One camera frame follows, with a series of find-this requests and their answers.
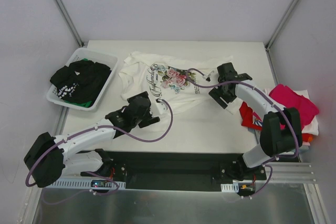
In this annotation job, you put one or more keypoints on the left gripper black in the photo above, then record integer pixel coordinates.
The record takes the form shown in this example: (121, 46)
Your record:
(146, 114)

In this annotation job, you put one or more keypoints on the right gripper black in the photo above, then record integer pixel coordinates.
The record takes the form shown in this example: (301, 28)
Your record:
(219, 95)

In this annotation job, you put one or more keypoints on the white floral print t-shirt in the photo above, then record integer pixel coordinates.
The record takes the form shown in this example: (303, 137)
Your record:
(178, 81)

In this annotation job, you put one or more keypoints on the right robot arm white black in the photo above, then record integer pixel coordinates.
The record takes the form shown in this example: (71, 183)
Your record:
(281, 127)

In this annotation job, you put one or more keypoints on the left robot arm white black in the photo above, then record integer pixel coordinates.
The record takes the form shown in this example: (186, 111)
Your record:
(51, 157)

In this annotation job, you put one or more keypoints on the red t-shirt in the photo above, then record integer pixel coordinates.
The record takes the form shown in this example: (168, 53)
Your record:
(249, 118)

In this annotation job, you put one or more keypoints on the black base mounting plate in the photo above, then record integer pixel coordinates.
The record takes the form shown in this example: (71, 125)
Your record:
(175, 171)

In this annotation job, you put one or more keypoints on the light blue folded t-shirt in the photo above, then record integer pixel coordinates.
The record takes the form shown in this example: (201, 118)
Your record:
(257, 136)

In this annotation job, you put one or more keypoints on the black printed t-shirt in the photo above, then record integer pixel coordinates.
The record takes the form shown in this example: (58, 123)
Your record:
(100, 75)

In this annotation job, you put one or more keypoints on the orange folded t-shirt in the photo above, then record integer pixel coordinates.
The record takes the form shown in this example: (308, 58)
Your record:
(306, 137)

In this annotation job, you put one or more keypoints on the pink folded t-shirt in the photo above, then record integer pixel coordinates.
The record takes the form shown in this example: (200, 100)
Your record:
(305, 143)

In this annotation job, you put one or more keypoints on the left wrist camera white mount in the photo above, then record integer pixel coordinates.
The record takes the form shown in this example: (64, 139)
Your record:
(158, 107)

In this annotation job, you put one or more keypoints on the right grey cable duct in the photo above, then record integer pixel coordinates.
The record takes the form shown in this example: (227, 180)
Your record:
(230, 188)

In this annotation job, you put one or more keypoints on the grey cable duct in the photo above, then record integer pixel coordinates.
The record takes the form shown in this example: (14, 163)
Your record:
(86, 183)
(230, 188)

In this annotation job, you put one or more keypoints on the aluminium rail profile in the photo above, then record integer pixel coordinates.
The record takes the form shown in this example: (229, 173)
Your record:
(292, 173)

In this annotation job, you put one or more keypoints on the left grey cable duct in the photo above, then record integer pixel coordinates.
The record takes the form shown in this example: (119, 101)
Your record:
(86, 183)

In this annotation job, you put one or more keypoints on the right aluminium frame post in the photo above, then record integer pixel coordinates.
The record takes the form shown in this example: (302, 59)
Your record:
(285, 17)

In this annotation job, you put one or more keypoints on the aluminium frame post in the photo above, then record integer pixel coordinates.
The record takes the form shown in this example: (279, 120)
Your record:
(65, 15)
(285, 17)

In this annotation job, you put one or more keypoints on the left aluminium frame post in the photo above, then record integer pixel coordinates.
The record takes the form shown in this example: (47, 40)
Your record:
(65, 15)

